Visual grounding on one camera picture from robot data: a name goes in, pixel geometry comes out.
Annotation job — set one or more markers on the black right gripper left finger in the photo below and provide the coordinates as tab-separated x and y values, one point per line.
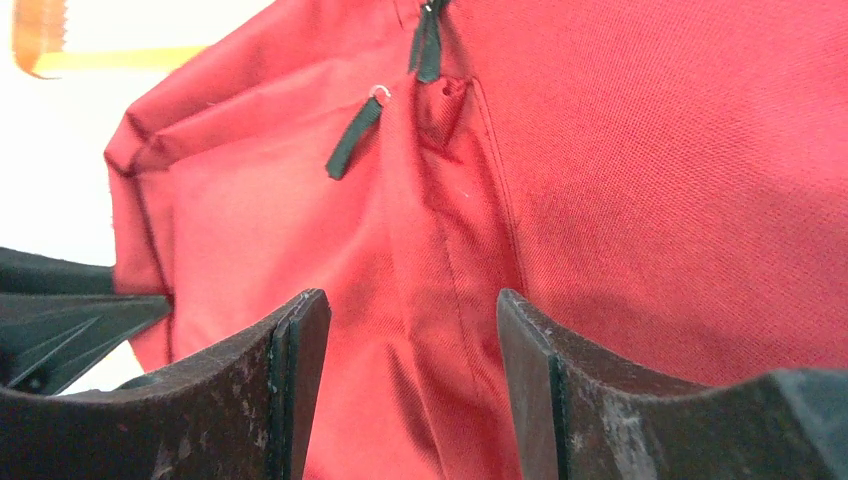
242	408

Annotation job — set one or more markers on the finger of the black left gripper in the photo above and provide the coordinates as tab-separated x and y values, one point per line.
50	341
27	273

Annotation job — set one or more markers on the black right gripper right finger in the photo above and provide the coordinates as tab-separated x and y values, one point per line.
581	411

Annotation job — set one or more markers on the red backpack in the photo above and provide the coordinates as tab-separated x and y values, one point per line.
667	178

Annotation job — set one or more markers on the wooden two-tier shelf rack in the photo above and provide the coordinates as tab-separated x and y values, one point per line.
49	38

